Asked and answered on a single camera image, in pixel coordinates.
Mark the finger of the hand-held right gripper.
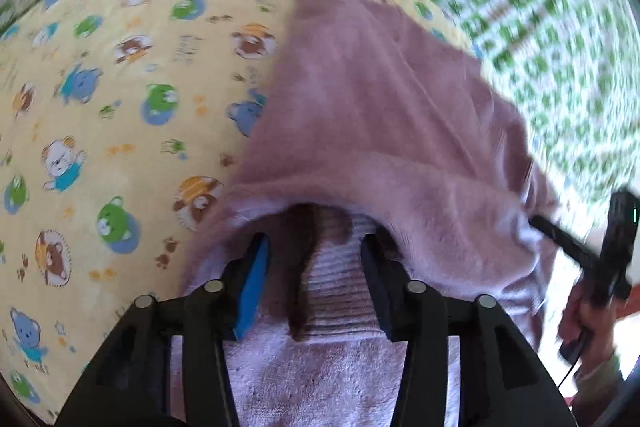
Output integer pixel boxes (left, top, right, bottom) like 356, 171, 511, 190
529, 214, 603, 269

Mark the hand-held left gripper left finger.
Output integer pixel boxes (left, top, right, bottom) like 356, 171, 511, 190
55, 232, 271, 427

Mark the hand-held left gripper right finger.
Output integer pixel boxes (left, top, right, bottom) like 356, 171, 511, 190
361, 233, 576, 427

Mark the purple knit garment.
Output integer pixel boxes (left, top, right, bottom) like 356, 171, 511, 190
170, 0, 563, 427

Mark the person's right hand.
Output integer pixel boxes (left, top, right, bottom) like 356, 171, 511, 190
557, 279, 621, 374

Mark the yellow bear print blanket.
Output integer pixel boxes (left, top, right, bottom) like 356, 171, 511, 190
0, 0, 488, 425

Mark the person's right forearm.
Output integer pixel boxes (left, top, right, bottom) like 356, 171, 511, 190
570, 352, 628, 414

